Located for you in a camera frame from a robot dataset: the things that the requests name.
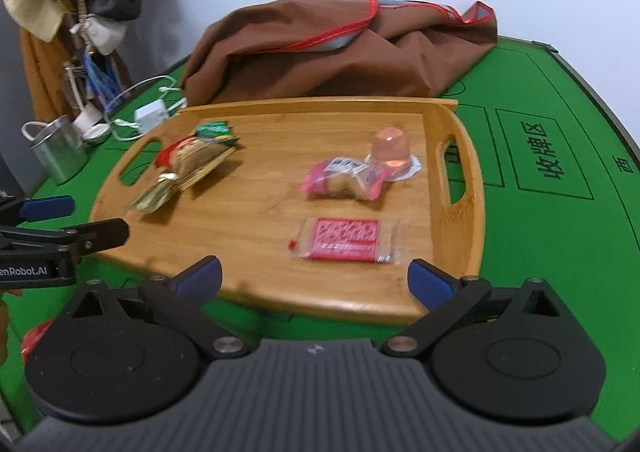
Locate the pink jelly cup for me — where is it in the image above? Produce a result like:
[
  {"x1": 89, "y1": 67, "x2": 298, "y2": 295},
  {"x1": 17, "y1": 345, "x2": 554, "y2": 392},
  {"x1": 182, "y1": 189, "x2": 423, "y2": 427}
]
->
[{"x1": 364, "y1": 127, "x2": 422, "y2": 183}]

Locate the grey cord bundle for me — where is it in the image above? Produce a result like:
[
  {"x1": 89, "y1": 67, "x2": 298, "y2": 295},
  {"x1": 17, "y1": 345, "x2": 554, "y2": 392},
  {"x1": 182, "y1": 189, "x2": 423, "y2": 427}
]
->
[{"x1": 62, "y1": 62, "x2": 88, "y2": 108}]

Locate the wooden tray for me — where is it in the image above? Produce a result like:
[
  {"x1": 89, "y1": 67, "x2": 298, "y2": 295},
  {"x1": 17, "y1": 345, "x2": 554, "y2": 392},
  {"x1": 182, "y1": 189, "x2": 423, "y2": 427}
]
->
[{"x1": 89, "y1": 96, "x2": 487, "y2": 327}]

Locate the blue lanyard bundle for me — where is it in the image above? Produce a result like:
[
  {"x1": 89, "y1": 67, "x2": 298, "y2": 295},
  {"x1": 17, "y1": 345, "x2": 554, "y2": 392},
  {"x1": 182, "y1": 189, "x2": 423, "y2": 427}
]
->
[{"x1": 82, "y1": 55, "x2": 126, "y2": 108}]

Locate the red label cracker packet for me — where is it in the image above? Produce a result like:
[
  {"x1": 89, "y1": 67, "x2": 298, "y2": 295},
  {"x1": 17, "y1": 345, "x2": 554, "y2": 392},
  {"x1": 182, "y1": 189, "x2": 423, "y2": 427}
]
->
[{"x1": 289, "y1": 217, "x2": 403, "y2": 267}]

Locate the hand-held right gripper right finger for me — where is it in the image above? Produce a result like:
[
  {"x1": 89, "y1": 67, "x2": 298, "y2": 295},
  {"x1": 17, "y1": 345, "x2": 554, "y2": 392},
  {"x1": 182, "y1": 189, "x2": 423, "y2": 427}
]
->
[{"x1": 381, "y1": 258, "x2": 576, "y2": 359}]

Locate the white power adapter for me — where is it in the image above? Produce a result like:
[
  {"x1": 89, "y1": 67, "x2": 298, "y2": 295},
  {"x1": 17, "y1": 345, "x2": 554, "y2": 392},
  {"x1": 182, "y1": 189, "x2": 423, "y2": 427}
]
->
[{"x1": 134, "y1": 100, "x2": 170, "y2": 129}]

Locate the small gold packet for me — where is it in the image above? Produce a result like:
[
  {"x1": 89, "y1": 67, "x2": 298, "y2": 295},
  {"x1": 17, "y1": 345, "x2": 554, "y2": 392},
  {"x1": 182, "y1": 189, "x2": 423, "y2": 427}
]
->
[{"x1": 129, "y1": 172, "x2": 183, "y2": 214}]

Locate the small red packet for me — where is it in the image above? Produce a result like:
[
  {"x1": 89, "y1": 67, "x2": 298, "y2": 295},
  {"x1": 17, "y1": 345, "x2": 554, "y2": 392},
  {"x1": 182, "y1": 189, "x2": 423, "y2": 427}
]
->
[{"x1": 155, "y1": 141, "x2": 181, "y2": 168}]

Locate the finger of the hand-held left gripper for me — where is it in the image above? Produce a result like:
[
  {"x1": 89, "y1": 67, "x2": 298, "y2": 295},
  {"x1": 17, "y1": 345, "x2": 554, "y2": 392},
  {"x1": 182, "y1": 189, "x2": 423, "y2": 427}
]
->
[
  {"x1": 0, "y1": 195, "x2": 76, "y2": 228},
  {"x1": 60, "y1": 218, "x2": 130, "y2": 255}
]

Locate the brown cloth bag red trim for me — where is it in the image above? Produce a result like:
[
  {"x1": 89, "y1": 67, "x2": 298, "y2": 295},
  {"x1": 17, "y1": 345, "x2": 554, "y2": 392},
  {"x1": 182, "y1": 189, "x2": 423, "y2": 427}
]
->
[{"x1": 180, "y1": 0, "x2": 498, "y2": 108}]

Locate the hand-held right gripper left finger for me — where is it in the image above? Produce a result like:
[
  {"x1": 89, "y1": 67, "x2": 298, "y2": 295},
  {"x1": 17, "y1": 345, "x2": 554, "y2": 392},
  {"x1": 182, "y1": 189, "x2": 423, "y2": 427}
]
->
[{"x1": 62, "y1": 255, "x2": 251, "y2": 359}]

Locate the round white device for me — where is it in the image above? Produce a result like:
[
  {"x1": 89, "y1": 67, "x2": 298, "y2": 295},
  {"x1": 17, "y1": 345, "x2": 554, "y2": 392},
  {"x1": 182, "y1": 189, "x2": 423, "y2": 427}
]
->
[{"x1": 80, "y1": 122, "x2": 108, "y2": 143}]

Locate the white charger with cable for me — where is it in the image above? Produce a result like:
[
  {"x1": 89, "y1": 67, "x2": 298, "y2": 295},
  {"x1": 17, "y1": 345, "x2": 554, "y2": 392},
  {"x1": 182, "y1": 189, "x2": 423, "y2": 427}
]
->
[{"x1": 102, "y1": 76, "x2": 188, "y2": 142}]

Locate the gold patterned snack packet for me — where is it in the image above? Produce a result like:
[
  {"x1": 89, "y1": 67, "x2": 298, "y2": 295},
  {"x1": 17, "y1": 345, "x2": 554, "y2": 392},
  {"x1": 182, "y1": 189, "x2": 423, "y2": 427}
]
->
[{"x1": 162, "y1": 135, "x2": 238, "y2": 193}]

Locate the green pea packet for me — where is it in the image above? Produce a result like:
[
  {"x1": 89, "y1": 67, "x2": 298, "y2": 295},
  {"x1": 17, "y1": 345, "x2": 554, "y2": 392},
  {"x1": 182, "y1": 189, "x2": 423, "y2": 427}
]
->
[{"x1": 195, "y1": 121, "x2": 240, "y2": 147}]

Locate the metal cup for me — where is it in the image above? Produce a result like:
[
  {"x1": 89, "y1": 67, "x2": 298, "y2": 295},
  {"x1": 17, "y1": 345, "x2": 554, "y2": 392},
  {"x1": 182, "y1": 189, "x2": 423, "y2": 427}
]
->
[{"x1": 21, "y1": 115, "x2": 90, "y2": 184}]

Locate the pink pastry packet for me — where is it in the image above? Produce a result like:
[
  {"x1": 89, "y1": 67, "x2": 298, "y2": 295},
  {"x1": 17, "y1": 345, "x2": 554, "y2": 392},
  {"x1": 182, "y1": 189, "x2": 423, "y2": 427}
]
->
[{"x1": 301, "y1": 157, "x2": 388, "y2": 200}]

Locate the small white pouch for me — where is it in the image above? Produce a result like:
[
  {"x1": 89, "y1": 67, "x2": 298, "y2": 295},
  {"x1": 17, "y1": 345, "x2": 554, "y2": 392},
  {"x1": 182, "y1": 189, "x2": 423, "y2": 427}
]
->
[{"x1": 70, "y1": 15, "x2": 127, "y2": 56}]

